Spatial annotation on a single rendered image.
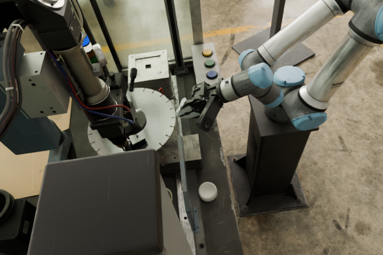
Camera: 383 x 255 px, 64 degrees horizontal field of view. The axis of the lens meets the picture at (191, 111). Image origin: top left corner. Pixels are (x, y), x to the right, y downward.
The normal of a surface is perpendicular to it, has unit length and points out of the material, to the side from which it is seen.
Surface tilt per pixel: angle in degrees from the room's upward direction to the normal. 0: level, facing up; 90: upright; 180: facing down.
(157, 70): 0
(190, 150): 0
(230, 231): 0
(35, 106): 90
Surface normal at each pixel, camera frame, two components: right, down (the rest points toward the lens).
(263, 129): -0.10, -0.60
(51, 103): 0.11, 0.79
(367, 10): -0.93, 0.03
